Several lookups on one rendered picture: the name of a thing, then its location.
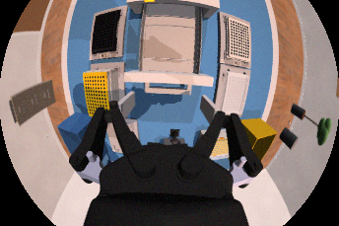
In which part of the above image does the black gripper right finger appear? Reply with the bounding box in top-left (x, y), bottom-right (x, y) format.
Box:
top-left (179, 95), bottom-right (263, 188)

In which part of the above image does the yellow open-top bin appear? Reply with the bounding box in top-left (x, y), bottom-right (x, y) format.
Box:
top-left (241, 118), bottom-right (277, 161)

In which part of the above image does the dark blue bench mat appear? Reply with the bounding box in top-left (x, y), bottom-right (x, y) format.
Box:
top-left (67, 0), bottom-right (273, 147)

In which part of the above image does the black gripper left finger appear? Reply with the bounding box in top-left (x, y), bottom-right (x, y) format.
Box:
top-left (69, 92), bottom-right (156, 184)

